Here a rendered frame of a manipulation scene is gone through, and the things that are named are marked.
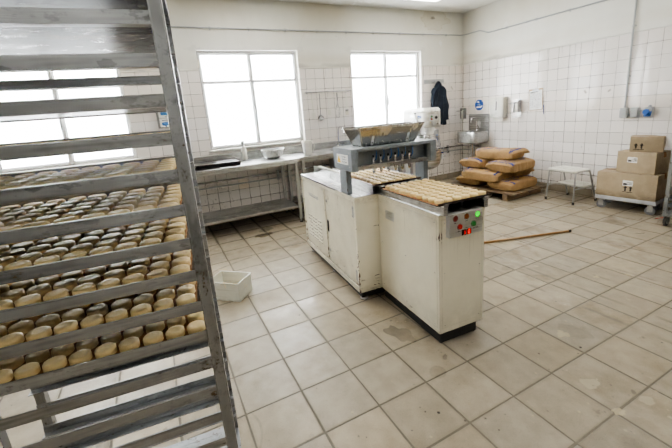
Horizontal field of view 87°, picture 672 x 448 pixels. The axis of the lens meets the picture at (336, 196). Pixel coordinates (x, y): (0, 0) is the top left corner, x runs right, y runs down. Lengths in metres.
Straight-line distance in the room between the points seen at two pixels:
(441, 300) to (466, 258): 0.29
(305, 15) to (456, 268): 4.48
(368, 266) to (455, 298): 0.73
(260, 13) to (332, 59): 1.22
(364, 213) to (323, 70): 3.53
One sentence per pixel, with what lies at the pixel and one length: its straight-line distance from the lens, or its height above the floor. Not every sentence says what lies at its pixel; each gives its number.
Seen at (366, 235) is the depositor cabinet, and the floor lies 0.54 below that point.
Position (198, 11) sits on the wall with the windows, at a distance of 5.41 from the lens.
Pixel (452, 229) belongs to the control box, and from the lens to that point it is 2.11.
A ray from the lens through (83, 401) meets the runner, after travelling 1.22.
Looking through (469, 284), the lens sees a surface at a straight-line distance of 2.38.
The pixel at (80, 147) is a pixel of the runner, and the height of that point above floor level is 1.41.
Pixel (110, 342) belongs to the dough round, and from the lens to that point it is 1.21.
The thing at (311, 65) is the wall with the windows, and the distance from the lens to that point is 5.70.
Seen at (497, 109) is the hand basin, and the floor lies 1.27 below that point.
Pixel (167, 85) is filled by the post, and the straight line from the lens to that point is 0.93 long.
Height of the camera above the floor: 1.45
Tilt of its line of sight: 13 degrees down
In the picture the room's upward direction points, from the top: 4 degrees counter-clockwise
